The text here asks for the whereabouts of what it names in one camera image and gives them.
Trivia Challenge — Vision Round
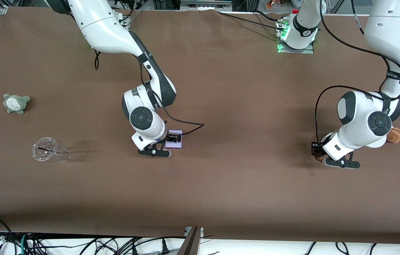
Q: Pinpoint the black cable across table edge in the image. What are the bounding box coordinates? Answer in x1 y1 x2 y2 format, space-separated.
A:
216 10 287 32

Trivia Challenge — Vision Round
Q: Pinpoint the clear plastic cup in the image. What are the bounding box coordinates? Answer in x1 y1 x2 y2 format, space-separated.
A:
32 137 71 163

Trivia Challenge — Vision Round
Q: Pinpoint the brown plush bear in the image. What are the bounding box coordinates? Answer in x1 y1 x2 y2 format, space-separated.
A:
386 127 400 144

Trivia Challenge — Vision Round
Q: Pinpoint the silver metal bracket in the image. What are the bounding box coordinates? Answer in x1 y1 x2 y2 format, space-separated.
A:
184 227 204 238

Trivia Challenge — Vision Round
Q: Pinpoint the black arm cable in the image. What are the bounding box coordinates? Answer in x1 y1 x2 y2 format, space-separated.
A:
315 0 400 143
94 50 206 137

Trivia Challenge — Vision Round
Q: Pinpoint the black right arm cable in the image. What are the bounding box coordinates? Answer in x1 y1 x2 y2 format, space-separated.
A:
94 50 206 137

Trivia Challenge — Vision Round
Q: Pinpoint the grey green plush toy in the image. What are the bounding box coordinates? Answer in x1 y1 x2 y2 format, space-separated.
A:
3 94 31 115

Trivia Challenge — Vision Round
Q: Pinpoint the aluminium frame rail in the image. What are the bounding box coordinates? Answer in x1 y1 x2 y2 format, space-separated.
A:
180 0 233 11

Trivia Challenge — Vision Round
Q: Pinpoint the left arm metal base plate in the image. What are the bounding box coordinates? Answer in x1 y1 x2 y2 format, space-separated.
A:
277 18 315 54

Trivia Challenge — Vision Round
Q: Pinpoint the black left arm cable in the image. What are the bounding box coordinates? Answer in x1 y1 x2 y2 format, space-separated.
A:
315 0 400 143

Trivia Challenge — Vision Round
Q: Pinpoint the dark table support beam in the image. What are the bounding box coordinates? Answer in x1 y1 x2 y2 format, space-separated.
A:
177 227 202 255

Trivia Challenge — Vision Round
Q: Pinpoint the lavender phone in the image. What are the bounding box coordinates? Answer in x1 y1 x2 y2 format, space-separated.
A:
165 130 183 149

